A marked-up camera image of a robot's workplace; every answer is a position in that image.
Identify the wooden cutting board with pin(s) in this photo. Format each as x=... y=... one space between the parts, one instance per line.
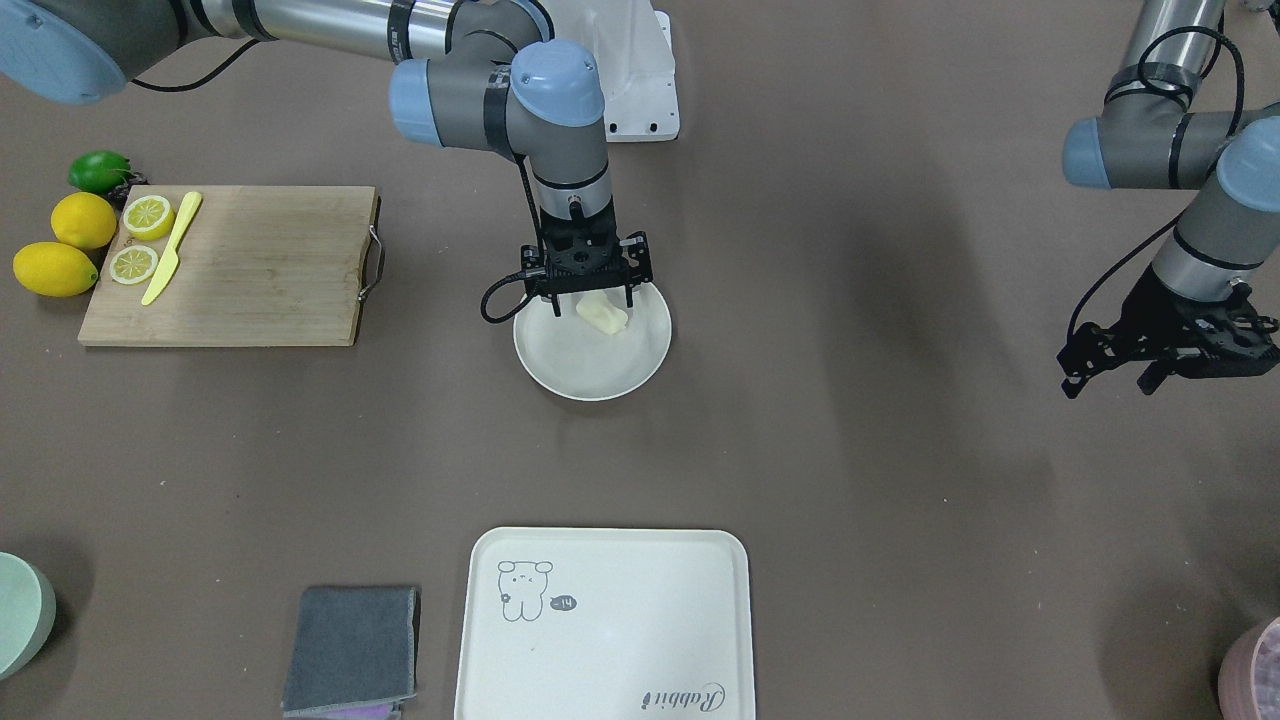
x=260 y=266

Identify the lemon half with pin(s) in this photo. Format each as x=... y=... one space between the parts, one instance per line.
x=134 y=264
x=149 y=217

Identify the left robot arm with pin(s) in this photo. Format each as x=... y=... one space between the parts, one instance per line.
x=1173 y=119

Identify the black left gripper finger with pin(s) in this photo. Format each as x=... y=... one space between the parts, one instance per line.
x=1073 y=384
x=1153 y=376

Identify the green lime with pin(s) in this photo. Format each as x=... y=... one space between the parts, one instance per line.
x=99 y=171

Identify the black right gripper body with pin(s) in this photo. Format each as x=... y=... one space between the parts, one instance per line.
x=640 y=262

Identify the yellow plastic knife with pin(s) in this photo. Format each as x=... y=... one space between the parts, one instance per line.
x=169 y=260

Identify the cream round plate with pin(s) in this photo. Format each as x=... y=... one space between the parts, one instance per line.
x=573 y=359

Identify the pink bowl of ice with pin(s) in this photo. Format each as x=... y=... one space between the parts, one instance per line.
x=1249 y=675

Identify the cream rabbit tray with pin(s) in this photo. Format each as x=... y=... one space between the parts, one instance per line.
x=598 y=623

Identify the white bun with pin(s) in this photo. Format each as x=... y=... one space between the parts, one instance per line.
x=596 y=308

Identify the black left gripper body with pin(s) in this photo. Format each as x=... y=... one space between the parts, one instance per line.
x=1152 y=312

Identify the mint green bowl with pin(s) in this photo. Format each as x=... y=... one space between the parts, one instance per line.
x=28 y=610

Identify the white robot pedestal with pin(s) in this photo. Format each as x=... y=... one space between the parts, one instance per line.
x=633 y=43

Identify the yellow lemon near lime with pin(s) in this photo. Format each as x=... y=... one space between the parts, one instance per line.
x=84 y=220

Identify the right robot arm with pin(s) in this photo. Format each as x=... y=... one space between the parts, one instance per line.
x=537 y=82

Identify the grey folded cloth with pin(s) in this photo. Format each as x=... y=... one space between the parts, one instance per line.
x=354 y=653

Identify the yellow lemon outer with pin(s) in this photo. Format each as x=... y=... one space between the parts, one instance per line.
x=54 y=269

